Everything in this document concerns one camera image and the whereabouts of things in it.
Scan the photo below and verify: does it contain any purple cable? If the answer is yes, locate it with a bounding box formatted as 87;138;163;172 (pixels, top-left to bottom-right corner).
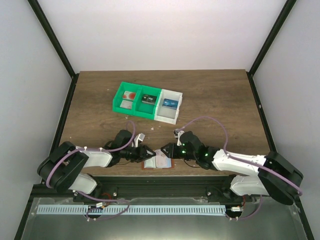
178;116;303;197
45;121;137;188

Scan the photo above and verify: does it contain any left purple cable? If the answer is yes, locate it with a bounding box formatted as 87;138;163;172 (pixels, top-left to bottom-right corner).
45;121;137;188

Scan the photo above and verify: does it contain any right black frame post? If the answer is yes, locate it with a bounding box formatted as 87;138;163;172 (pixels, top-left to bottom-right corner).
248;0;298;76

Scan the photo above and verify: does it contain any black card in bin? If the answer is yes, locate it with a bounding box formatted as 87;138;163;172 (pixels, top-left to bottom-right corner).
141;94;157;105

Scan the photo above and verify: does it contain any green storage bin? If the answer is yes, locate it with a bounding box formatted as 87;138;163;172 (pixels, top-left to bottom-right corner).
112;81;141;116
132;85;162;120

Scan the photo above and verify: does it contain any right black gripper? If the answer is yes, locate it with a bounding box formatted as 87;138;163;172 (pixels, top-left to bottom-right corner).
161;142;197;160

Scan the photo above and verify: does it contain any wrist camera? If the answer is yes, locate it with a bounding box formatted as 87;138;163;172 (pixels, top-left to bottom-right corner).
134;133;145;148
173;129;185;146

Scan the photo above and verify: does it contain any black aluminium frame rail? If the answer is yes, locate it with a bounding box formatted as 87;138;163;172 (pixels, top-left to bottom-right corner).
32;176;296;203

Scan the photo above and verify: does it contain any left black frame post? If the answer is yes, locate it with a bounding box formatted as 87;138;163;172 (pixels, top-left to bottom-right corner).
26;0;77;79

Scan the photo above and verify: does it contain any middle green storage bin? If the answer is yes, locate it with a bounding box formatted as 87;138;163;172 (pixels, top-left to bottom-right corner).
132;85;162;120

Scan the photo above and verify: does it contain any light blue slotted cable duct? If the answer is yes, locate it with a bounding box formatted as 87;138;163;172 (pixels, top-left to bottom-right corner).
36;204;226;216

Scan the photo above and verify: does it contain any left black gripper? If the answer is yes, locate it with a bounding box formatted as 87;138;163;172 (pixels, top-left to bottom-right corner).
120;144;157;163

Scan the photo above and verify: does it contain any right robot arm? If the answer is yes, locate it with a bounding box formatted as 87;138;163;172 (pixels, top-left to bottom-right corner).
160;130;304;206

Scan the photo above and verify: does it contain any blue VIP card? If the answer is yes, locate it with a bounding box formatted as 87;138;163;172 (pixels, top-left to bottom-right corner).
162;98;179;109

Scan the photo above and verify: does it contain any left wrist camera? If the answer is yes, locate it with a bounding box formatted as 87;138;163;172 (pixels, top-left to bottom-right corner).
134;133;145;148

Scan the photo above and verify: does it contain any brown leather card holder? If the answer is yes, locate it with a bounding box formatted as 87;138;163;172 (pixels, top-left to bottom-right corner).
142;149;174;170

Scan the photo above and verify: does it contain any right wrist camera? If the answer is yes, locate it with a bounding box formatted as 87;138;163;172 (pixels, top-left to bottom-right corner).
173;129;185;146

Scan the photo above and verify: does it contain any white storage bin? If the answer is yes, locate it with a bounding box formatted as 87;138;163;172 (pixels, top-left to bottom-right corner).
154;89;183;125

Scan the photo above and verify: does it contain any black frame post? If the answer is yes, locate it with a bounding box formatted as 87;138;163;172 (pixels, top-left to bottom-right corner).
26;0;77;79
248;0;298;76

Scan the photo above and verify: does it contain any left green storage bin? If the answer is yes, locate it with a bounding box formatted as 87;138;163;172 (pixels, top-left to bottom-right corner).
112;81;141;116

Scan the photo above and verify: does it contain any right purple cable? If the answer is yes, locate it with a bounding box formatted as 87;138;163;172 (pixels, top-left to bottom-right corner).
178;116;303;197

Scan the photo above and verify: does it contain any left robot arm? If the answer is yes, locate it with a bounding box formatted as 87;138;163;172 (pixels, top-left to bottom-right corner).
37;129;156;202

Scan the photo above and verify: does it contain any white red credit card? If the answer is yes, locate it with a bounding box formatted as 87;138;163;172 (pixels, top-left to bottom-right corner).
155;149;168;168
119;100;133;110

